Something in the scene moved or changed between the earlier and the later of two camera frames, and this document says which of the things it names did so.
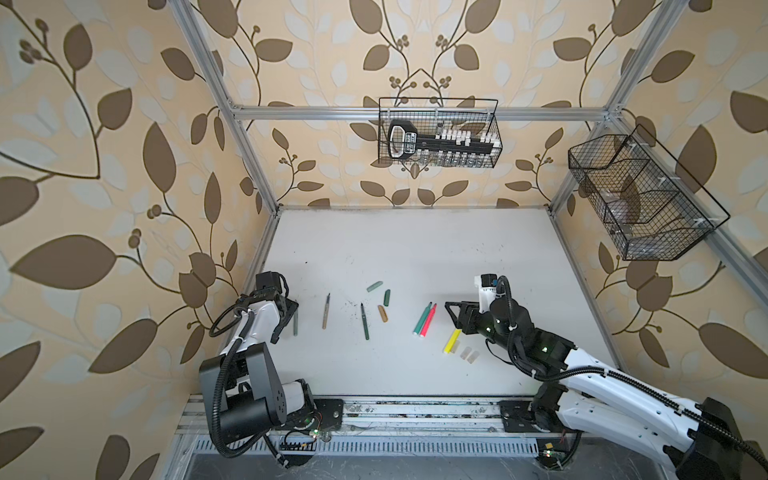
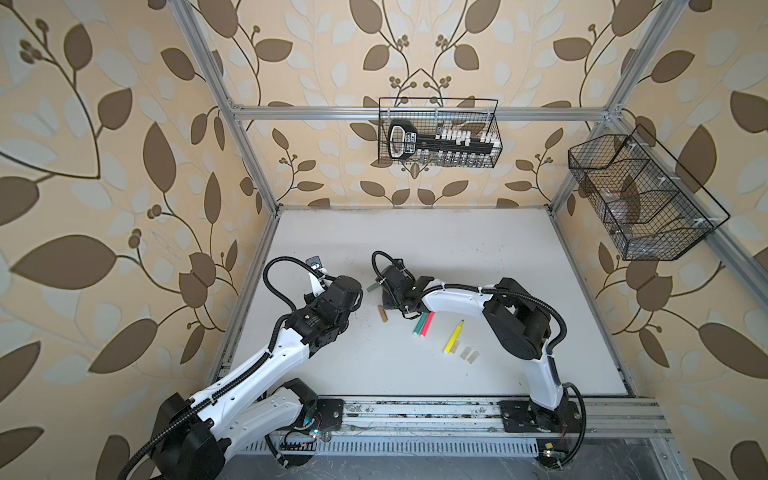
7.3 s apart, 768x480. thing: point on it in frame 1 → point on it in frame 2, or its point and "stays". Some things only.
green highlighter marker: [422, 319] stays
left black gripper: [289, 306] → [310, 301]
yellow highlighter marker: [452, 340] stays
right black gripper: [470, 309] → [386, 301]
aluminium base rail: [335, 427] stays
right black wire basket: [651, 211] stays
